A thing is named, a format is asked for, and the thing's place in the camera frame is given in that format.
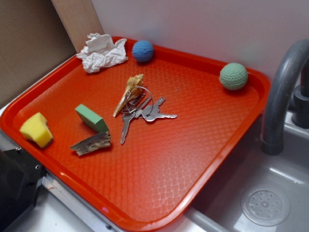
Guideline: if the tan spiral seashell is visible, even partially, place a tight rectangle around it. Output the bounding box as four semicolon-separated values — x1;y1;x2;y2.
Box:
112;74;144;117

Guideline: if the brown cardboard panel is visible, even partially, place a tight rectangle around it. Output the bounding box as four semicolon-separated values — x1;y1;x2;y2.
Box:
0;0;76;107

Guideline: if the brown wood bark piece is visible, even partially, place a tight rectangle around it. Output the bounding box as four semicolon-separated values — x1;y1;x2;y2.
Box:
70;131;111;156

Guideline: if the silver key bunch on ring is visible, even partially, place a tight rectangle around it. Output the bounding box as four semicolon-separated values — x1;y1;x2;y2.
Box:
121;87;178;145

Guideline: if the light wooden board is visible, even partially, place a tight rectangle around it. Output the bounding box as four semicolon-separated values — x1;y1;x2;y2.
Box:
52;0;104;52

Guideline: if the green rectangular eraser block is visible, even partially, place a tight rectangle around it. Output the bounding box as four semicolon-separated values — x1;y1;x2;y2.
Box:
75;104;109;133

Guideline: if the orange plastic tray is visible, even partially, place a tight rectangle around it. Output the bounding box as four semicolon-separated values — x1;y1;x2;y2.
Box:
0;39;270;232

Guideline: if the green dimpled ball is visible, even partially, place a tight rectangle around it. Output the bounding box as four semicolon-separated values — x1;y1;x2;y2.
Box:
219;63;248;90

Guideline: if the black metal mount block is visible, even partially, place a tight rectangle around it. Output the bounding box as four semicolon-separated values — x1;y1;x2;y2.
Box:
0;149;44;232

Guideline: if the grey plastic sink basin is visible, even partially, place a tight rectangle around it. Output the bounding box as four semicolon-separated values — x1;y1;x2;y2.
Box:
185;119;309;232

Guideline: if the yellow sponge piece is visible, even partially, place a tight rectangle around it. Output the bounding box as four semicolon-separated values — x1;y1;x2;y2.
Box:
19;112;53;148

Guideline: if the crumpled white paper towel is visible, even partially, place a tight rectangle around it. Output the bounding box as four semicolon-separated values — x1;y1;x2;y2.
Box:
76;33;128;73

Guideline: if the grey sink drain strainer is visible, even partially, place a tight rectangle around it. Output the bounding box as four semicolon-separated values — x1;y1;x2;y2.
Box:
241;185;291;227

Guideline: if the grey curved faucet spout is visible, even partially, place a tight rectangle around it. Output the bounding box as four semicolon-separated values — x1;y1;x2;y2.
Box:
261;39;309;155

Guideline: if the dark grey faucet handle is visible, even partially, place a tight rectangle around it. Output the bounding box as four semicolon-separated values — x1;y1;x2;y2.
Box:
292;61;309;129

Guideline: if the blue dimpled ball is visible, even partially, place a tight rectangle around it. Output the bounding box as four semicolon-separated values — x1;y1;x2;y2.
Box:
132;40;155;63

